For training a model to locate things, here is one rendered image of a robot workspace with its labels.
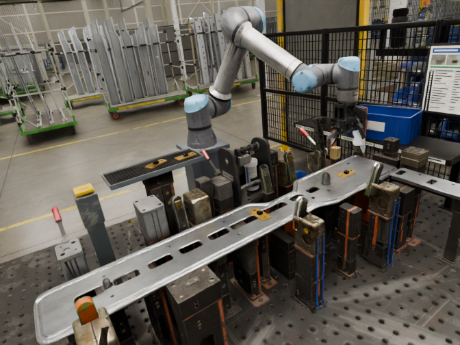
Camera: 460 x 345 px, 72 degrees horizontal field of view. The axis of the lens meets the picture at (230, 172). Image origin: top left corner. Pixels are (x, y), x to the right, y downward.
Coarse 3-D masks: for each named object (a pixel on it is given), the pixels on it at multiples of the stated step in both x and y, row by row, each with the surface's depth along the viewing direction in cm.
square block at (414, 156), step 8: (408, 152) 132; (416, 152) 130; (424, 152) 130; (400, 160) 135; (408, 160) 133; (416, 160) 130; (424, 160) 132; (408, 168) 134; (416, 168) 131; (424, 168) 135; (416, 216) 144
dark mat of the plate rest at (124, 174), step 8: (184, 152) 130; (152, 160) 125; (168, 160) 123; (176, 160) 122; (184, 160) 121; (128, 168) 119; (136, 168) 119; (144, 168) 118; (152, 168) 117; (160, 168) 116; (104, 176) 115; (112, 176) 114; (120, 176) 113; (128, 176) 113; (136, 176) 112; (112, 184) 108
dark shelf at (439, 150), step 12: (324, 132) 178; (372, 144) 155; (408, 144) 146; (420, 144) 145; (432, 144) 143; (444, 144) 142; (456, 144) 141; (432, 156) 133; (444, 156) 131; (456, 156) 130
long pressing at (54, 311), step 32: (352, 160) 144; (320, 192) 120; (352, 192) 118; (224, 224) 107; (256, 224) 105; (128, 256) 96; (160, 256) 95; (192, 256) 93; (224, 256) 94; (64, 288) 86; (96, 288) 86; (128, 288) 84; (160, 288) 84; (64, 320) 76
